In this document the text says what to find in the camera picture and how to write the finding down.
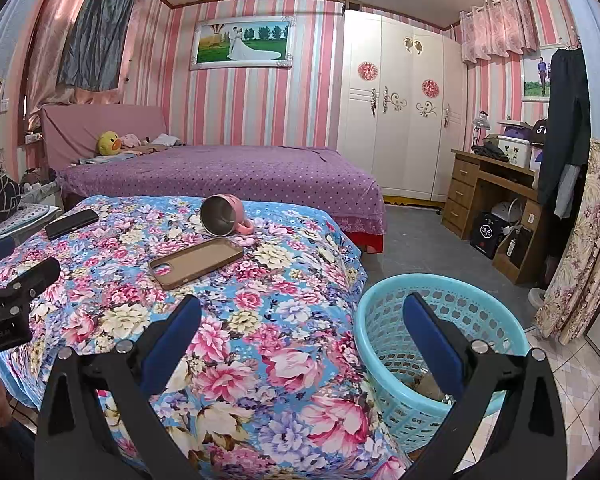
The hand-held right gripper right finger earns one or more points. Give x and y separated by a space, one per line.
435 345

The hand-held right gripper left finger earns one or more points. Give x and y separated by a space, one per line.
172 340

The turquoise plastic basket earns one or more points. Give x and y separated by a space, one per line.
390 340

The blue white patterned cushion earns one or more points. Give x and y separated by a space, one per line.
22 217

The black patterned bag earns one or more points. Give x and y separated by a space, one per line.
2 192

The black smartphone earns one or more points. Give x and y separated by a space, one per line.
71 223

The brown phone case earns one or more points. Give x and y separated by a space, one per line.
195 262

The blue floral blanket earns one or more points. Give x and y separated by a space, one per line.
260 335

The black paper bag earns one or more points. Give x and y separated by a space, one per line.
487 237

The person's dark trousers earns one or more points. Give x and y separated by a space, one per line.
5 452

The open cardboard box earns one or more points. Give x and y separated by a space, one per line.
517 252

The pink mug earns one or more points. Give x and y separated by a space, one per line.
225 217

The pink covered headboard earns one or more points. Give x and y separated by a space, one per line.
80 125

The small white fan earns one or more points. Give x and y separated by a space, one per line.
507 210

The yellow duck plush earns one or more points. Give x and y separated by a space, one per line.
107 142

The wooden desk with drawers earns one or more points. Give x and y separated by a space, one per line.
462 190

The pink plush toy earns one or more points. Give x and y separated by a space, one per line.
128 140

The bed with purple dotted spread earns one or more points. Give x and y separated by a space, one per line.
220 175

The floral door curtain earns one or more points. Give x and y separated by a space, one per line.
580 240

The folded light clothes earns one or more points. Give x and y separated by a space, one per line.
165 140

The dark clothes heap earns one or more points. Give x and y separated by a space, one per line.
490 151

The white storage box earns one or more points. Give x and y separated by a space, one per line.
514 151

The white wardrobe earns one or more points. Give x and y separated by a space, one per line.
395 130

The pink satin curtain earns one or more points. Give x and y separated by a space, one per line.
47 35

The desk lamp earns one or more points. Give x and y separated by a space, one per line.
480 122

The purple bag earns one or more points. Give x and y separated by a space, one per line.
517 130

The black cap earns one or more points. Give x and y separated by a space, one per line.
541 132

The grey curtain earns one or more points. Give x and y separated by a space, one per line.
97 25

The hanging dark clothes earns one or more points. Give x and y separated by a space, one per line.
565 125

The red round wardrobe sticker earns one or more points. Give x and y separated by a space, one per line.
430 88
366 70

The small framed portrait photo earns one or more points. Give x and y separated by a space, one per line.
536 77

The pink floral valance curtain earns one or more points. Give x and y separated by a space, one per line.
497 25

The wall power strip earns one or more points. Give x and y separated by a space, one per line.
32 137

